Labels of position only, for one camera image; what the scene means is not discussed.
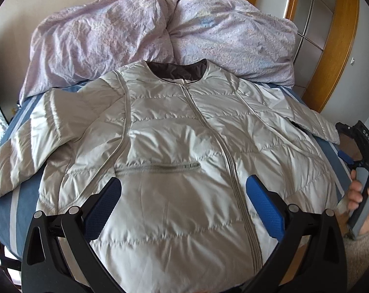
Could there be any silver quilted down jacket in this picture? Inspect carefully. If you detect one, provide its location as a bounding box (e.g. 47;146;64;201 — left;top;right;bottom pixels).
0;60;339;292

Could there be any pink floral duvet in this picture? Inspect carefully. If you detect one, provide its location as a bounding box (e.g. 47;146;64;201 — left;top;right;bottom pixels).
19;0;298;101

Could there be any wooden framed wall niche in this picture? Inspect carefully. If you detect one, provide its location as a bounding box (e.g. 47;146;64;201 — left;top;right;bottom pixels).
247;0;360;113

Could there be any person's right hand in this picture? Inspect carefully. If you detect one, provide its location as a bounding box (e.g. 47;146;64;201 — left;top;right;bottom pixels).
347;170;369;235

